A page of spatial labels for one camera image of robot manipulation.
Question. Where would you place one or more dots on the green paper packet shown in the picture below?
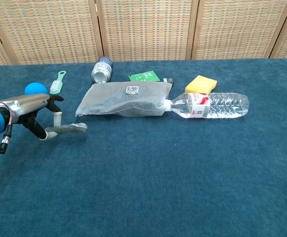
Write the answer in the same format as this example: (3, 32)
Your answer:
(143, 76)

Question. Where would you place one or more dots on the translucent bag with QR sticker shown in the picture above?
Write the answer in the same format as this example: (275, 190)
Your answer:
(121, 102)

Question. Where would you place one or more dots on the small black device teal label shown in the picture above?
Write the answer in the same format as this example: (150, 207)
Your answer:
(169, 80)

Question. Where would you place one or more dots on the yellow sponge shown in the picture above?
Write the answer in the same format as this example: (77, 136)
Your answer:
(200, 85)

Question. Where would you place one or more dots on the silver and blue can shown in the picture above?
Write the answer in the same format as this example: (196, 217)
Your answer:
(101, 71)

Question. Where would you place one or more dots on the blue rubber ball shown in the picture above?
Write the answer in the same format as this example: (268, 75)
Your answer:
(34, 89)

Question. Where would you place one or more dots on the blue velvet table cloth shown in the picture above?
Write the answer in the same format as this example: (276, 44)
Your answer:
(158, 172)

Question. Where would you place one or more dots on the grey-green cloth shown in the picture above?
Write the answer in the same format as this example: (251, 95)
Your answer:
(71, 128)

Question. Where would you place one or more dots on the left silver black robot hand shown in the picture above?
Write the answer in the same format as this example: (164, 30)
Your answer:
(24, 106)

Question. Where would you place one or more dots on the green brush with white bristles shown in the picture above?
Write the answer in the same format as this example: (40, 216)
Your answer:
(56, 87)

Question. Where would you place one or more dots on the woven rattan folding screen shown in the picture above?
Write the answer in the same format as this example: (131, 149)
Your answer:
(47, 29)

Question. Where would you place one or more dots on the clear plastic water bottle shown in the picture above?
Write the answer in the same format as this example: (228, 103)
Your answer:
(222, 105)

